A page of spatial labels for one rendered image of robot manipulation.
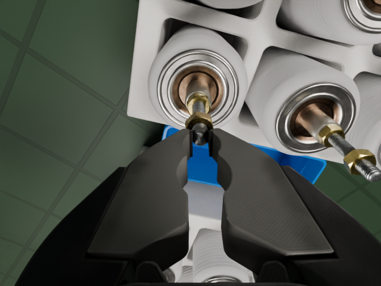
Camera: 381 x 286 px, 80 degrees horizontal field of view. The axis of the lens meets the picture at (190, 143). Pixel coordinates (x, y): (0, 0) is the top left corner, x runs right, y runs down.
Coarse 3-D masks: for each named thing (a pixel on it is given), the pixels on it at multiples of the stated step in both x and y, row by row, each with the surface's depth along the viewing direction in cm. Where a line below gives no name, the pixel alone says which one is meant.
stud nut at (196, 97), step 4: (192, 96) 18; (196, 96) 17; (200, 96) 17; (204, 96) 18; (188, 100) 18; (192, 100) 18; (196, 100) 18; (200, 100) 18; (204, 100) 18; (208, 100) 18; (188, 104) 18; (192, 104) 18; (204, 104) 18; (208, 104) 18; (188, 108) 18; (208, 108) 18; (208, 112) 18
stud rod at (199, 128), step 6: (198, 102) 17; (192, 108) 17; (198, 108) 16; (204, 108) 17; (198, 126) 14; (204, 126) 14; (198, 132) 13; (204, 132) 13; (198, 138) 13; (204, 138) 13; (198, 144) 14; (204, 144) 14
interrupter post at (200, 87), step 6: (192, 84) 20; (198, 84) 20; (204, 84) 20; (186, 90) 20; (192, 90) 18; (198, 90) 18; (204, 90) 18; (186, 96) 19; (210, 96) 19; (186, 102) 19; (210, 102) 19
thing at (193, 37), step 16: (176, 32) 29; (192, 32) 21; (208, 32) 22; (176, 48) 20; (208, 48) 19; (224, 48) 20; (160, 64) 20; (240, 64) 20; (240, 80) 21; (240, 96) 22; (160, 112) 23; (176, 128) 24
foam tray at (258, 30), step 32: (160, 0) 24; (192, 0) 33; (160, 32) 26; (224, 32) 35; (256, 32) 25; (288, 32) 25; (256, 64) 27; (352, 64) 27; (224, 128) 31; (256, 128) 31
